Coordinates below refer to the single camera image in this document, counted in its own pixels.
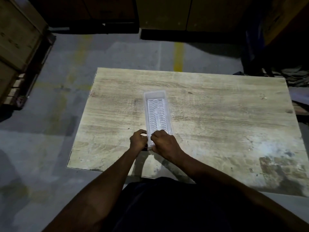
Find person's right forearm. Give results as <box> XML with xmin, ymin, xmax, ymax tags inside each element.
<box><xmin>175</xmin><ymin>151</ymin><xmax>309</xmax><ymax>232</ymax></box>

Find person's right hand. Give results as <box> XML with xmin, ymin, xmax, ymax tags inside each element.
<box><xmin>150</xmin><ymin>130</ymin><xmax>185</xmax><ymax>162</ymax></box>

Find brown wooden plank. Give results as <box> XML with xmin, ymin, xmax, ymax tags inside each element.
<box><xmin>291</xmin><ymin>101</ymin><xmax>309</xmax><ymax>117</ymax></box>

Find black pallet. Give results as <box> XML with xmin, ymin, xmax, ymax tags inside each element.
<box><xmin>48</xmin><ymin>20</ymin><xmax>140</xmax><ymax>34</ymax></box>
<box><xmin>140</xmin><ymin>28</ymin><xmax>245</xmax><ymax>44</ymax></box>

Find person's left forearm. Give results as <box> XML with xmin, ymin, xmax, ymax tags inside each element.
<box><xmin>42</xmin><ymin>149</ymin><xmax>143</xmax><ymax>232</ymax></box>

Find dark wooden pallet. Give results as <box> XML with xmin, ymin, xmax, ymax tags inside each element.
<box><xmin>4</xmin><ymin>32</ymin><xmax>57</xmax><ymax>111</ymax></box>

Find blue rack post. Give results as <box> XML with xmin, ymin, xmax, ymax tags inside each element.
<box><xmin>244</xmin><ymin>21</ymin><xmax>267</xmax><ymax>73</ymax></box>

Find person's dark clothing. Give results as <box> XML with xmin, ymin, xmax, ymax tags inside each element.
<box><xmin>101</xmin><ymin>177</ymin><xmax>291</xmax><ymax>232</ymax></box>

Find yellow printed cardboard box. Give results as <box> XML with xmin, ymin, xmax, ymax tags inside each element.
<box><xmin>262</xmin><ymin>0</ymin><xmax>309</xmax><ymax>47</ymax></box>

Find clear plastic lid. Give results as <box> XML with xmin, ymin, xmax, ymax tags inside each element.
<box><xmin>144</xmin><ymin>91</ymin><xmax>174</xmax><ymax>147</ymax></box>

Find white wavy plastic insert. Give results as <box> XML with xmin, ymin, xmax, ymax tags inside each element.
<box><xmin>147</xmin><ymin>99</ymin><xmax>170</xmax><ymax>143</ymax></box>

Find pile of cardboard scraps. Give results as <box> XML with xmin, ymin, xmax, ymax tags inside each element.
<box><xmin>261</xmin><ymin>66</ymin><xmax>309</xmax><ymax>88</ymax></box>

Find white sheet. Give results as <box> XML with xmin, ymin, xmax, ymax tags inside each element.
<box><xmin>288</xmin><ymin>86</ymin><xmax>309</xmax><ymax>106</ymax></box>

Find person's left hand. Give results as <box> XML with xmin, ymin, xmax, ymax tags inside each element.
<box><xmin>129</xmin><ymin>129</ymin><xmax>148</xmax><ymax>155</ymax></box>

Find light brown cardboard box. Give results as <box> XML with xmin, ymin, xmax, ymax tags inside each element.
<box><xmin>0</xmin><ymin>0</ymin><xmax>48</xmax><ymax>72</ymax></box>
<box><xmin>0</xmin><ymin>60</ymin><xmax>19</xmax><ymax>105</ymax></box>

